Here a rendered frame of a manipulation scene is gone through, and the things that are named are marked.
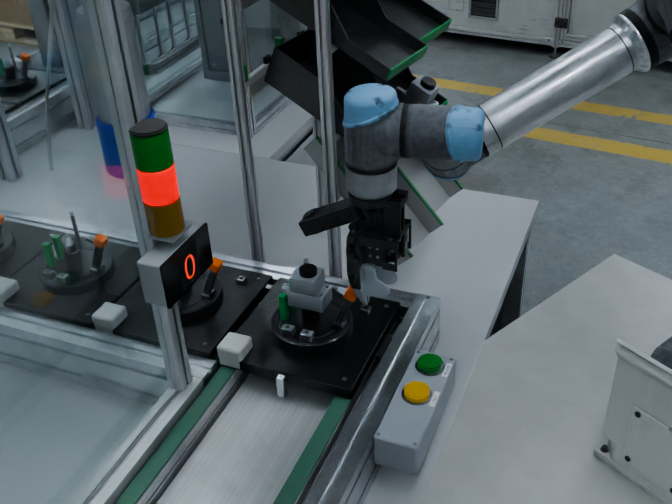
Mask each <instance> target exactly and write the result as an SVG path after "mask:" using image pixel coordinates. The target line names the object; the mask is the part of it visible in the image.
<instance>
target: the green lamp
mask: <svg viewBox="0 0 672 504"><path fill-rule="evenodd" d="M129 136H130V141H131V146H132V151H133V156H134V160H135V165H136V168H137V169H138V170H139V171H141V172H145V173H155V172H160V171H164V170H166V169H168V168H170V167H171V166H172V165H173V163H174V158H173V153H172V147H171V141H170V135H169V129H168V128H167V129H166V130H165V131H164V132H163V133H162V134H159V135H157V136H153V137H146V138H141V137H135V136H133V135H131V134H129Z"/></svg>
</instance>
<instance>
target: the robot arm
mask: <svg viewBox="0 0 672 504"><path fill-rule="evenodd" d="M670 58H672V0H636V1H635V2H634V3H633V4H632V5H631V6H629V7H628V8H627V9H625V10H623V11H622V12H620V13H618V14H617V15H615V16H614V17H613V20H612V23H611V26H610V27H608V28H607V29H605V30H603V31H602V32H600V33H598V34H597V35H595V36H593V37H592V38H590V39H588V40H587V41H585V42H583V43H582V44H580V45H578V46H577V47H575V48H573V49H572V50H570V51H568V52H567V53H565V54H563V55H561V56H560V57H558V58H556V59H555V60H553V61H551V62H550V63H548V64H546V65H545V66H543V67H541V68H540V69H538V70H536V71H535V72H533V73H531V74H530V75H528V76H526V77H525V78H523V79H521V80H520V81H518V82H516V83H515V84H513V85H511V86H510V87H508V88H506V89H505V90H503V91H501V92H499V93H498V94H496V95H494V96H493V97H491V98H489V99H488V100H486V101H484V102H483V103H481V104H479V105H478V106H476V107H467V106H463V105H460V104H457V105H429V104H406V103H399V99H398V98H397V92H396V91H395V89H394V88H392V87H390V86H388V85H382V84H379V83H368V84H362V85H358V86H355V87H353V88H351V89H350V90H349V91H348V92H347V93H346V95H345V96H344V119H343V121H342V125H343V127H344V143H345V175H346V189H347V191H348V198H346V199H343V200H340V201H337V202H334V203H331V204H328V205H325V206H322V207H319V208H318V207H317V208H314V209H311V210H309V211H307V212H306V213H305V214H304V216H303V218H302V220H301V221H300V222H299V223H298V224H299V226H300V228H301V230H302V231H303V233H304V235H305V236H310V235H314V234H318V233H320V232H323V231H326V230H329V229H332V228H335V227H339V226H342V225H345V224H348V223H350V224H349V226H348V228H349V230H350V231H349V233H348V236H347V241H346V256H347V276H348V279H349V283H350V286H351V288H353V291H354V292H355V294H356V296H357V297H358V298H359V300H360V301H361V302H362V303H363V304H365V305H367V304H368V302H369V299H370V296H386V295H388V294H389V293H390V289H389V286H388V285H386V284H393V283H395V282H396V281H397V274H396V273H395V272H397V261H398V259H399V258H400V257H405V255H406V254H407V252H408V248H409V249H411V219H405V203H406V202H407V200H408V191H406V190H400V189H396V188H397V157H401V158H413V159H422V160H423V163H424V165H425V167H426V169H427V170H428V171H429V172H430V173H431V174H432V175H433V176H435V177H436V178H438V179H440V180H444V181H454V180H457V179H459V178H461V177H463V176H464V175H465V174H466V173H467V172H468V171H469V170H470V168H471V166H473V165H475V164H476V163H478V162H480V161H482V160H483V159H485V158H486V157H488V156H490V155H492V154H493V153H495V152H497V151H499V150H500V149H502V148H504V147H505V146H507V145H509V144H511V143H512V142H514V141H516V140H517V139H519V138H521V137H522V136H524V135H526V134H528V133H529V132H531V131H533V130H534V129H536V128H538V127H540V126H541V125H543V124H545V123H546V122H548V121H550V120H551V119H553V118H555V117H557V116H558V115H560V114H562V113H563V112H565V111H567V110H569V109H570V108H572V107H574V106H575V105H577V104H579V103H581V102H582V101H584V100H586V99H587V98H589V97H591V96H592V95H594V94H596V93H598V92H599V91H601V90H603V89H604V88H606V87H608V86H610V85H611V84H613V83H615V82H616V81H618V80H620V79H622V78H623V77H625V76H627V75H628V74H630V73H632V72H633V71H635V70H637V71H641V72H647V71H649V70H650V69H652V68H654V67H656V66H657V65H659V64H661V63H663V62H665V61H667V60H668V59H670ZM408 228H409V241H408ZM392 262H394V264H392ZM650 357H651V358H653V359H655V360H656V361H658V362H660V363H661V364H663V365H665V366H666V367H668V368H670V369H671V370H672V336H671V337H670V338H669V339H667V340H666V341H665V342H663V343H662V344H661V345H659V346H658V347H657V348H656V349H655V350H654V351H653V353H652V354H651V356H650Z"/></svg>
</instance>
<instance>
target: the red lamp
mask: <svg viewBox="0 0 672 504"><path fill-rule="evenodd" d="M136 170H137V175H138V180H139V185H140V190H141V195H142V200H143V202H144V203H145V204H147V205H150V206H164V205H168V204H171V203H173V202H174V201H176V200H177V199H178V198H179V196H180V193H179V187H178V181H177V176H176V170H175V164H174V163H173V165H172V166H171V167H170V168H168V169H166V170H164V171H160V172H155V173H145V172H141V171H139V170H138V169H136Z"/></svg>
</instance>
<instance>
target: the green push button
mask: <svg viewBox="0 0 672 504"><path fill-rule="evenodd" d="M442 363H443V361H442V359H441V357H439V356H438V355H436V354H432V353H427V354H423V355H421V356H420V357H419V358H418V368H419V369H420V370H421V371H422V372H424V373H428V374H433V373H437V372H439V371H440V370H441V369H442Z"/></svg>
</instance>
